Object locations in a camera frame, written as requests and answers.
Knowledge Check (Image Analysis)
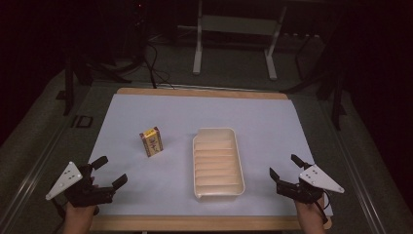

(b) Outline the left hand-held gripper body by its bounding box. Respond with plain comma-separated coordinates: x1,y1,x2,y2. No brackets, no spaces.
45,161,117,209

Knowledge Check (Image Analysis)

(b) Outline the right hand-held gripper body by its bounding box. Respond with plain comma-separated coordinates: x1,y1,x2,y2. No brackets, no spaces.
276,163,346,205

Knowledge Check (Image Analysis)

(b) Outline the yellow patterned small box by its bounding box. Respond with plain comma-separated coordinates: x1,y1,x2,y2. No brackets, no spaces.
139,126,164,158

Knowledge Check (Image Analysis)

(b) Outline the cream ridged plastic tray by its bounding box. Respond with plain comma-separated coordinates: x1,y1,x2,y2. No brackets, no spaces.
192,127,245,200

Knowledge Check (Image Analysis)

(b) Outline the person's left hand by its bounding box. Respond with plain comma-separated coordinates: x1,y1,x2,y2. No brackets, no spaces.
62,184,100,234

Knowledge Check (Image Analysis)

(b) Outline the person's right hand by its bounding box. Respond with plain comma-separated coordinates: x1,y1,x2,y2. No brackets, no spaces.
293,196,326,234

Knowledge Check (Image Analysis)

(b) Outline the white paper table cover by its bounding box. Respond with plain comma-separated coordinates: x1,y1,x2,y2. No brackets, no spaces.
88,94,334,217

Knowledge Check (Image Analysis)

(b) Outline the black tripod stand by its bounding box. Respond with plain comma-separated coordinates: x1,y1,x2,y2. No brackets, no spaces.
56,48,132,117
281,32,347,132

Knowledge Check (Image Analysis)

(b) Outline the white metal stand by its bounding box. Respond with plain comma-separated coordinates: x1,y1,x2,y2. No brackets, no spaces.
192,0,288,81

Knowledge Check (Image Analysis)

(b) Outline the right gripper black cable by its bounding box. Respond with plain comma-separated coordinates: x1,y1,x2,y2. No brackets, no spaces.
314,189,332,225

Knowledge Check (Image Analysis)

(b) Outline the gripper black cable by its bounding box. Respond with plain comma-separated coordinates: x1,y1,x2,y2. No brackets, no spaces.
314,189,332,225
50,197,67,234

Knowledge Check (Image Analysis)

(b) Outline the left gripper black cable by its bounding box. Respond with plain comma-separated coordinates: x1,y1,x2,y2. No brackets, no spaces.
50,197,67,234

